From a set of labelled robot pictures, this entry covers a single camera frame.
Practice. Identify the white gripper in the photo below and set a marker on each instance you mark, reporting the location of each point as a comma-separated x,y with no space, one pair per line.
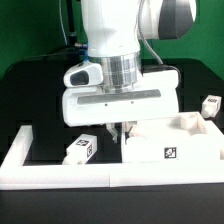
153,96

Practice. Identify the white square tabletop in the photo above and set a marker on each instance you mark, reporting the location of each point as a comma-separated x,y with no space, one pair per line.
185,137

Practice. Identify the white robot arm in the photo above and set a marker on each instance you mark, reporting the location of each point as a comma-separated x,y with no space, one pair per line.
110,87

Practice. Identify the white U-shaped fence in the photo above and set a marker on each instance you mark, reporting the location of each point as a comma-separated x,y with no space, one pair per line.
15,175

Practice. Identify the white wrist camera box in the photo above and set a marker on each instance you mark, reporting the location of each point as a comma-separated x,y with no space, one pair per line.
83,74

